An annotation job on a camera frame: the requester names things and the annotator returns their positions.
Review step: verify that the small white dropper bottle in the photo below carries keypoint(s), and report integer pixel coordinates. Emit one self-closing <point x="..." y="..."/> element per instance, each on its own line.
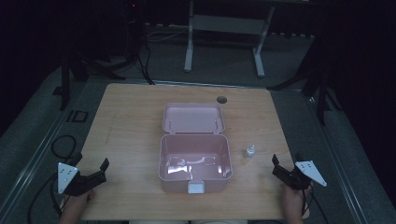
<point x="249" y="151"/>

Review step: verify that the white metal desk frame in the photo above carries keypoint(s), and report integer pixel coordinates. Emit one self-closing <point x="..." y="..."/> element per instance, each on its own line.
<point x="225" y="25"/>

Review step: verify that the black tripod stand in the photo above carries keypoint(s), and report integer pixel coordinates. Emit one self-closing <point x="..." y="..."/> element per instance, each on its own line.
<point x="70" y="71"/>
<point x="317" y="77"/>

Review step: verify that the person's right hand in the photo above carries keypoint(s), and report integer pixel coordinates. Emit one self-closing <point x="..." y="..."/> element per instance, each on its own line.
<point x="292" y="199"/>

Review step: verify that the black floor frame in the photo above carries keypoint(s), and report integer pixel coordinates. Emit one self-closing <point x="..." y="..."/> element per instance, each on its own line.
<point x="77" y="116"/>

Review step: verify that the person's left hand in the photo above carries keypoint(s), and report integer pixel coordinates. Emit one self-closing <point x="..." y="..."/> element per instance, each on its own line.
<point x="83" y="196"/>

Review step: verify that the pink plastic storage box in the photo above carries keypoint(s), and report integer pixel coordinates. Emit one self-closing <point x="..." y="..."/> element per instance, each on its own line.
<point x="195" y="149"/>

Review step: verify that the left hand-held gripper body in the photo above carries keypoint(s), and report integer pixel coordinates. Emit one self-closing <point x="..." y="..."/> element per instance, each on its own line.
<point x="67" y="178"/>

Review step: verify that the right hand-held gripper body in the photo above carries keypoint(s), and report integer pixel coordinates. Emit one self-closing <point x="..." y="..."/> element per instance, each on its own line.
<point x="306" y="171"/>

